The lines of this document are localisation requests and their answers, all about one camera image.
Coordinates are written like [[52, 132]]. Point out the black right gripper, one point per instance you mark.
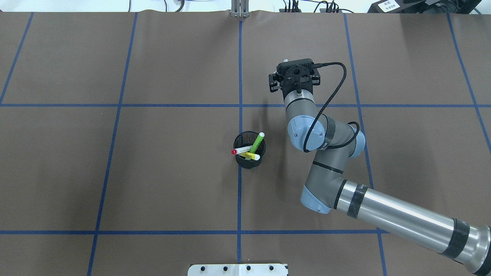
[[274, 82]]

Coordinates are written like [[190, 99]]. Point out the red capped white marker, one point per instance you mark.
[[240, 150]]

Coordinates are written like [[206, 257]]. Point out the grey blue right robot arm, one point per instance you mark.
[[326, 188]]

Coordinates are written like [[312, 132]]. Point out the green marker pen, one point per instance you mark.
[[257, 142]]

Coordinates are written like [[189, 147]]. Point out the black mesh pen holder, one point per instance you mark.
[[247, 138]]

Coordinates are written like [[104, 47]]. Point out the yellow marker pen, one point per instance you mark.
[[250, 156]]

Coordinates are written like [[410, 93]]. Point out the black labelled box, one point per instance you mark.
[[387, 6]]

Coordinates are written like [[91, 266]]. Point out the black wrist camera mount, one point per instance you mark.
[[306, 62]]

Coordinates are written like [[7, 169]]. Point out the aluminium frame post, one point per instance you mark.
[[239, 9]]

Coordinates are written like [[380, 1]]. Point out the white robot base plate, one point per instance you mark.
[[254, 269]]

